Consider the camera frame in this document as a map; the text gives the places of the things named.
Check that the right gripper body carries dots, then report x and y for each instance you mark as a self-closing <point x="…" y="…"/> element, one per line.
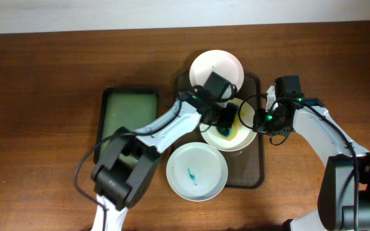
<point x="266" y="122"/>

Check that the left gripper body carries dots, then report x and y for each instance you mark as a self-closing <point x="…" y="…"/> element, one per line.
<point x="225" y="113"/>

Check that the green yellow sponge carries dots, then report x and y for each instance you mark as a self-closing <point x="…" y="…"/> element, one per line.
<point x="225" y="132"/>

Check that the cream white plate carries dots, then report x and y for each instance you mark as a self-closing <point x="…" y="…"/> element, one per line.
<point x="239" y="137"/>

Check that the pale blue white plate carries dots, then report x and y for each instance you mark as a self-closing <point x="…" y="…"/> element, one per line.
<point x="196" y="171"/>

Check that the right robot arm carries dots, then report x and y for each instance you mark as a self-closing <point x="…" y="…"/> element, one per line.
<point x="344" y="197"/>

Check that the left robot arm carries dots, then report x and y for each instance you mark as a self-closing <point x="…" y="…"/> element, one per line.
<point x="126" y="166"/>

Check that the large brown serving tray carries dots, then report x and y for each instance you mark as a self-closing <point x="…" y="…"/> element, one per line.
<point x="246" y="166"/>

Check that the small green water tray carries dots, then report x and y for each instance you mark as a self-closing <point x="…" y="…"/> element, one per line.
<point x="130" y="108"/>

